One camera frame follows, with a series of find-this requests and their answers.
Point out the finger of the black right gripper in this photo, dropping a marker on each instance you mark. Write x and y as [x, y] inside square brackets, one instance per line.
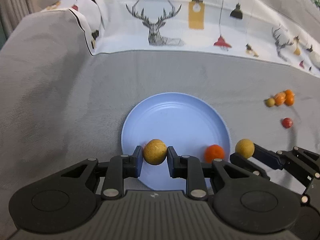
[247, 165]
[268, 158]

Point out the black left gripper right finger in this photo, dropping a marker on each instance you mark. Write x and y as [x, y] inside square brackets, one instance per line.
[190, 169]

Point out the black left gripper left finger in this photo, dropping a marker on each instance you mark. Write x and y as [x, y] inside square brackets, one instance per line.
[117, 169]

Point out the yellow-green fruit front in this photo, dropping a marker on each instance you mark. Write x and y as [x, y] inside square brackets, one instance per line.
[245, 148]

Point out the yellow-green fruit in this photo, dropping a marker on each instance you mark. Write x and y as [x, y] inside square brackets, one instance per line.
[155, 152]
[270, 102]
[245, 148]

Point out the orange tangerine front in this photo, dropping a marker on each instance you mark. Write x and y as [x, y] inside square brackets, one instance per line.
[213, 152]

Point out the orange tangerine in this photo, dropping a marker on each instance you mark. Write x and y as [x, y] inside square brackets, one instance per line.
[213, 152]
[289, 93]
[290, 100]

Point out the blue round plastic plate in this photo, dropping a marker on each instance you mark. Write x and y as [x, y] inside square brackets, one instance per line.
[182, 121]

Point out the shiny orange wrapped fruit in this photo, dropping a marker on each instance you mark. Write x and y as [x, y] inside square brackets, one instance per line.
[279, 98]

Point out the orange tangerine middle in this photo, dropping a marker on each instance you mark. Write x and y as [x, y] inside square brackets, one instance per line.
[290, 100]

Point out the orange tangerine back right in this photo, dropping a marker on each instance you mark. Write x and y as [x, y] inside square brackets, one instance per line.
[289, 93]

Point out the grey printed bed sheet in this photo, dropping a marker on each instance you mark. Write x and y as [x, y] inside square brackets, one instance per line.
[72, 71]

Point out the grey curtain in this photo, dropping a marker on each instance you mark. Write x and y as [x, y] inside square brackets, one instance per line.
[12, 12]

